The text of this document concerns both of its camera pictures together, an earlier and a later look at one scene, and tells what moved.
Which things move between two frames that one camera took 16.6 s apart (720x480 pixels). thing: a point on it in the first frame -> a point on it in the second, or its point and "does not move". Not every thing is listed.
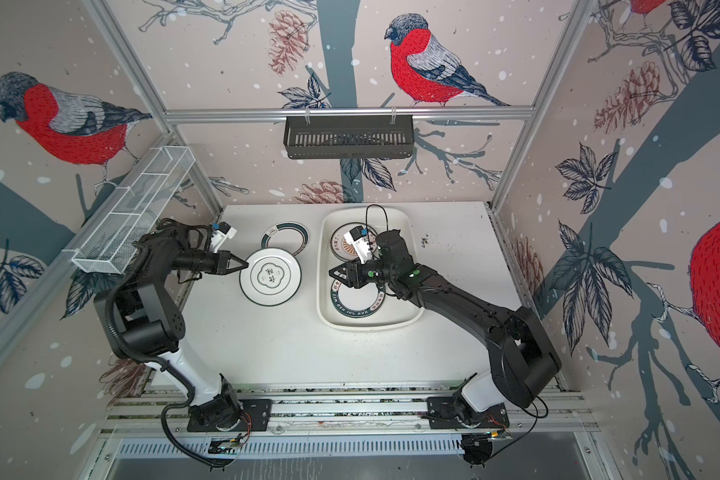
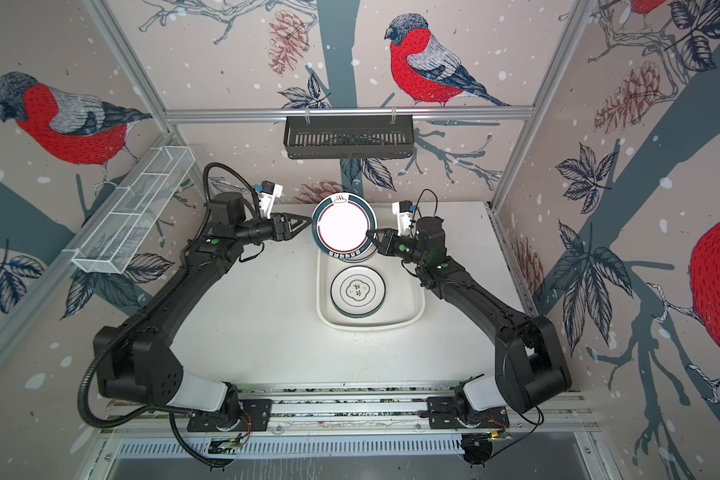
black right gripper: x=356 y=278 -> x=393 y=242
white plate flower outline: x=273 y=276 -> x=357 y=291
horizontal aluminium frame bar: x=412 y=114 does not move
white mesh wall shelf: x=122 y=232 does not move
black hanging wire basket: x=348 y=139 does not move
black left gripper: x=222 y=263 -> x=298 y=219
